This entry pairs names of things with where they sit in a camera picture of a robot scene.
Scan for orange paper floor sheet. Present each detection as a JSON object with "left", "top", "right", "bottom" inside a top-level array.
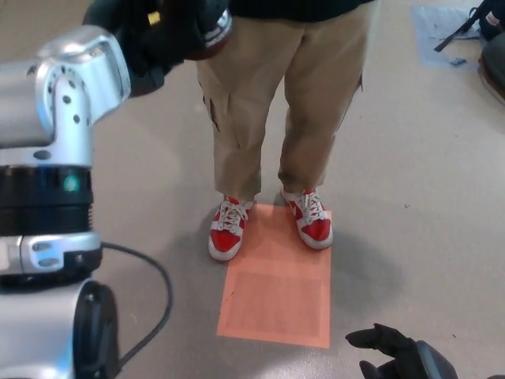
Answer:
[{"left": 215, "top": 203, "right": 332, "bottom": 349}]

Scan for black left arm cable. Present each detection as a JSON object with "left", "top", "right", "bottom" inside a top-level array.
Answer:
[{"left": 100, "top": 242, "right": 174, "bottom": 368}]

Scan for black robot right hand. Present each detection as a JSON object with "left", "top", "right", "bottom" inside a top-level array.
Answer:
[{"left": 345, "top": 323, "right": 462, "bottom": 379}]

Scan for blue paper floor sheet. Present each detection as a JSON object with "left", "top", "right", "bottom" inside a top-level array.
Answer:
[{"left": 410, "top": 4, "right": 484, "bottom": 68}]

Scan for khaki cargo trousers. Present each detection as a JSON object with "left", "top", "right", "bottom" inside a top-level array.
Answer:
[{"left": 196, "top": 11, "right": 374, "bottom": 202}]

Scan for dark round chair base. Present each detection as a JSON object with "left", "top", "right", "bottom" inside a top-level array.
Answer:
[{"left": 477, "top": 39, "right": 505, "bottom": 102}]

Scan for red white sneaker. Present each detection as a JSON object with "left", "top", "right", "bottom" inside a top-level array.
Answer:
[
  {"left": 280, "top": 187, "right": 334, "bottom": 251},
  {"left": 208, "top": 194, "right": 254, "bottom": 262}
]

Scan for brown protein shake bottle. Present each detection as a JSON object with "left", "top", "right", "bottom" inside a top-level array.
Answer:
[{"left": 193, "top": 9, "right": 234, "bottom": 60}]

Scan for black shirt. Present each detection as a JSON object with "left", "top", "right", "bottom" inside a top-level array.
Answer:
[{"left": 228, "top": 0, "right": 374, "bottom": 23}]

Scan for black backpack with strap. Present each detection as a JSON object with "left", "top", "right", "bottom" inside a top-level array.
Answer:
[{"left": 433, "top": 0, "right": 505, "bottom": 52}]

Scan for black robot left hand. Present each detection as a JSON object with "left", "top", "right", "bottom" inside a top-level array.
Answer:
[{"left": 82, "top": 0, "right": 234, "bottom": 99}]

